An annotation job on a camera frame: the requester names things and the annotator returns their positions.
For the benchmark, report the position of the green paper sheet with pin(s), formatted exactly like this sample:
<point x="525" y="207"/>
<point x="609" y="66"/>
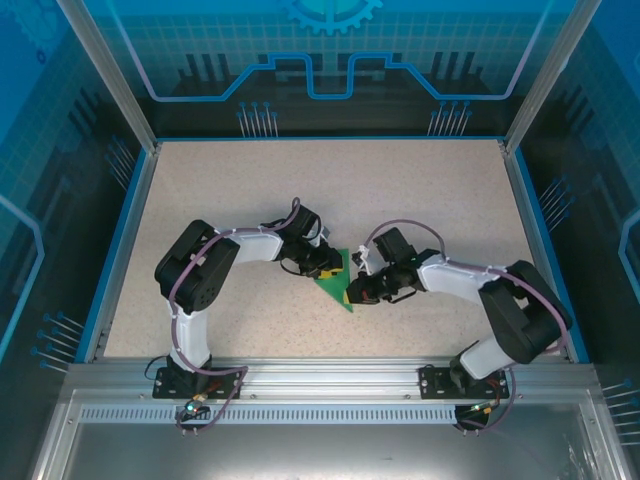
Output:
<point x="337" y="290"/>

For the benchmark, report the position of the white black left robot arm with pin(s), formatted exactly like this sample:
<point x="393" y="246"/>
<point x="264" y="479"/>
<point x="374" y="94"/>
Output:
<point x="255" y="247"/>

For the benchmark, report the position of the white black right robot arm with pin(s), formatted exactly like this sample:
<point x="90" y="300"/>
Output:
<point x="450" y="277"/>

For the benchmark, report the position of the steel sheet tray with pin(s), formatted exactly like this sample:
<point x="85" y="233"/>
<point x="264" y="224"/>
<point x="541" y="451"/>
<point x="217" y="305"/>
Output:
<point x="325" y="450"/>

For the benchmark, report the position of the right connector with green light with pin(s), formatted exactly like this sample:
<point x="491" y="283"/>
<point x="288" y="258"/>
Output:
<point x="480" y="407"/>

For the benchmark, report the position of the connector with green light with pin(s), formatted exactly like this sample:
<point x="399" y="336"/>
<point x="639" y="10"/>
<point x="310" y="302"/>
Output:
<point x="192" y="407"/>
<point x="480" y="407"/>

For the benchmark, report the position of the left connector with green light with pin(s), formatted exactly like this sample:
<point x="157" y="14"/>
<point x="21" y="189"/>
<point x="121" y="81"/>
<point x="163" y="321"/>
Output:
<point x="192" y="407"/>

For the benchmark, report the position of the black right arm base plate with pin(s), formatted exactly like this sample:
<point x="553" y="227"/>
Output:
<point x="431" y="382"/>

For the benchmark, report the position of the aluminium right table rail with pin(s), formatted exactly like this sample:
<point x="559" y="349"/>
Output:
<point x="524" y="215"/>

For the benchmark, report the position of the aluminium table rail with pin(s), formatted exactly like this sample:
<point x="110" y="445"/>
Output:
<point x="524" y="215"/>
<point x="126" y="250"/>

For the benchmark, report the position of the aluminium left table rail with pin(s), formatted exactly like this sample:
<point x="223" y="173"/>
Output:
<point x="126" y="250"/>

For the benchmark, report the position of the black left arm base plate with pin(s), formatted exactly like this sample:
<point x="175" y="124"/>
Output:
<point x="165" y="385"/>

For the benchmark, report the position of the aluminium left frame post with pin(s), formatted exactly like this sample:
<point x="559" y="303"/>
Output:
<point x="110" y="80"/>

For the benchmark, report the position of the aluminium frame post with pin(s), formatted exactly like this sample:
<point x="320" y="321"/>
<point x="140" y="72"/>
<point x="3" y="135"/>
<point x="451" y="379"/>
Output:
<point x="550" y="75"/>
<point x="110" y="80"/>

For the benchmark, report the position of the aluminium right frame post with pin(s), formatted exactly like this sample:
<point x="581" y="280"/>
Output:
<point x="550" y="75"/>

